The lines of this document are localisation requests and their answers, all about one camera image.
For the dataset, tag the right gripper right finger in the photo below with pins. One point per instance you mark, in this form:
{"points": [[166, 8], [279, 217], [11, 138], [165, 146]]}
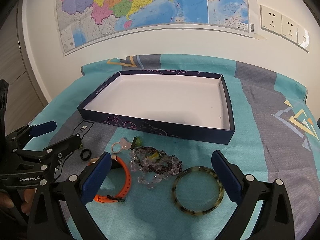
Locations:
{"points": [[275, 220]]}

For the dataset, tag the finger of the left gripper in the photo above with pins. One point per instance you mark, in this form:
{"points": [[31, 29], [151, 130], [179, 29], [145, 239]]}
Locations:
{"points": [[29, 132], [63, 147]]}

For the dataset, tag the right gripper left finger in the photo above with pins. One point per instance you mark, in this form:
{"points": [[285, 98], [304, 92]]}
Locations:
{"points": [[47, 220]]}

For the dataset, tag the orange smart watch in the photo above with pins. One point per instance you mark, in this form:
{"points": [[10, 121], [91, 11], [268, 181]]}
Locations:
{"points": [[116, 184]]}

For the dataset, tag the tortoiseshell bangle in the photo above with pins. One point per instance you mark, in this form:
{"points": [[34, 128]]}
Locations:
{"points": [[197, 191]]}

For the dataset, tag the grey wardrobe door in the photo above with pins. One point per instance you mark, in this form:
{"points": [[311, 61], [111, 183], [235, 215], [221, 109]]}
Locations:
{"points": [[25, 97]]}

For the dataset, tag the teal grey bed sheet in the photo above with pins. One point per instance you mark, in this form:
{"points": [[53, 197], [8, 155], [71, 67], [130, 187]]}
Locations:
{"points": [[276, 136]]}

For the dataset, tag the navy shallow box tray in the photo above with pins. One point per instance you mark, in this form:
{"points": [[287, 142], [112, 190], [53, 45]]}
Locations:
{"points": [[183, 104]]}

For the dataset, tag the beige tape piece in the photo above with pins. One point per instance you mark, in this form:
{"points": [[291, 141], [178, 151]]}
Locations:
{"points": [[259, 37]]}

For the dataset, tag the colourful wall map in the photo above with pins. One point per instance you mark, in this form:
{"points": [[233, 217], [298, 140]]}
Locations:
{"points": [[84, 22]]}

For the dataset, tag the white wall socket panel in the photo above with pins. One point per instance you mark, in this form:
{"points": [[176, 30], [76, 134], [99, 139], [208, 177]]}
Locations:
{"points": [[285, 27]]}

